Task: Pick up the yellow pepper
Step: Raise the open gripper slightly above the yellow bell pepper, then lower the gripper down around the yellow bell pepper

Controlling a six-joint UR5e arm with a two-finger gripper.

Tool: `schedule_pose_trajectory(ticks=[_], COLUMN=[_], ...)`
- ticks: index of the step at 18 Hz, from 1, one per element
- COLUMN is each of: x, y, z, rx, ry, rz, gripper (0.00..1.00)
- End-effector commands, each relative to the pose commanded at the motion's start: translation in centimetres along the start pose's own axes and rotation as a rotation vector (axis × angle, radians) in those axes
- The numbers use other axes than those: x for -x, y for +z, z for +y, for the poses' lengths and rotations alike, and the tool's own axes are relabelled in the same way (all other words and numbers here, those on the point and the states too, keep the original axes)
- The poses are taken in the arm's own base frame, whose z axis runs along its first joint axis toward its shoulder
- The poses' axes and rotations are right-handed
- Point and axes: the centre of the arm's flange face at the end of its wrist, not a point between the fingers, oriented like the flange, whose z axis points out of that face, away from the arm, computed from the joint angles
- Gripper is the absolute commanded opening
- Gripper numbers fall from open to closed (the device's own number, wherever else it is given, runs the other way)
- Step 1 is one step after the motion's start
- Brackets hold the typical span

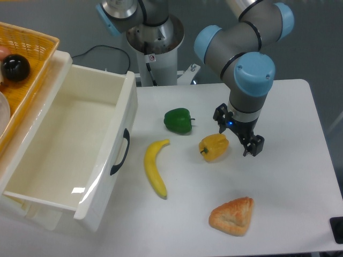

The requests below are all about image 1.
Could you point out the yellow woven basket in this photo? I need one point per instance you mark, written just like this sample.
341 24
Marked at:
38 48

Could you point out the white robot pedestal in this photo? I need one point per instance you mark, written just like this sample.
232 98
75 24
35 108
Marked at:
156 50

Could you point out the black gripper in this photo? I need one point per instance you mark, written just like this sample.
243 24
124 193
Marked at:
242 124

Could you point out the white plastic drawer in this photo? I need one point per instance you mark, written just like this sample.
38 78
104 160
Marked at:
66 167

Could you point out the yellow banana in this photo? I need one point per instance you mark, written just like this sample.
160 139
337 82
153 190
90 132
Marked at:
151 168

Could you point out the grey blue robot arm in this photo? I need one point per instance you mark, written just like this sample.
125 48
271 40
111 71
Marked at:
234 54

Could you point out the black round eggplant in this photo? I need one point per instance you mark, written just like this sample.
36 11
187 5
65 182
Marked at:
15 67

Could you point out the triangular pastry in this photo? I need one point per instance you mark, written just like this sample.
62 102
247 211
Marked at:
232 217

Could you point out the black object at table edge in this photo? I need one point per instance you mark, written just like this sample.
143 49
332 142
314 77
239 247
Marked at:
336 224

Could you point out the yellow bell pepper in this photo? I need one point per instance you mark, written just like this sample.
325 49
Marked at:
213 146

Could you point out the green bell pepper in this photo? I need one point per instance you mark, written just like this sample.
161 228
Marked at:
178 121

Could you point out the white plate in basket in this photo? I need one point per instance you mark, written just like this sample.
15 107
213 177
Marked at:
5 114

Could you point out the black drawer handle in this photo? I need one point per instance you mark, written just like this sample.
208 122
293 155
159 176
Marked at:
123 153

